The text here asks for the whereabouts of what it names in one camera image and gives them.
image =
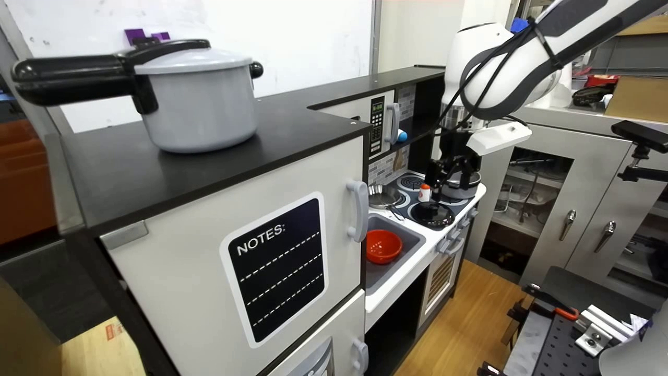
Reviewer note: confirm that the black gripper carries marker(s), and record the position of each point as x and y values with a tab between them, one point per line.
457	164

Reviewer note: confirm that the cardboard box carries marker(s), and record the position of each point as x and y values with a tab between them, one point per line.
104	350

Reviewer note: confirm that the grey metal cabinet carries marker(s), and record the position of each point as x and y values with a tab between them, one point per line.
560	202

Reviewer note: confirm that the orange bowl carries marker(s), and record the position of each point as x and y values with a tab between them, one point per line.
383	247

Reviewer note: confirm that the grey toy pot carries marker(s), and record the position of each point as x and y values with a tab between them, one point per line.
456	194

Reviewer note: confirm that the black perforated board with clamps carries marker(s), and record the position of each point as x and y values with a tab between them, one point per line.
583	329

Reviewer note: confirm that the black camera stand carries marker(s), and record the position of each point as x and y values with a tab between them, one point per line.
645	141

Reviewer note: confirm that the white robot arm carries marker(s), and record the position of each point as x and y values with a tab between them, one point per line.
495	72

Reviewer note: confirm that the white pressure cooker black handle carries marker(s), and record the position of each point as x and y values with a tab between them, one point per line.
190	96

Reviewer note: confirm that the blue white cylinder toy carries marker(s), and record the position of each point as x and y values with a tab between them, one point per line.
402	137

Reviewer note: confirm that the toy kitchen play set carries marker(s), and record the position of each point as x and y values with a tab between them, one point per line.
241	261

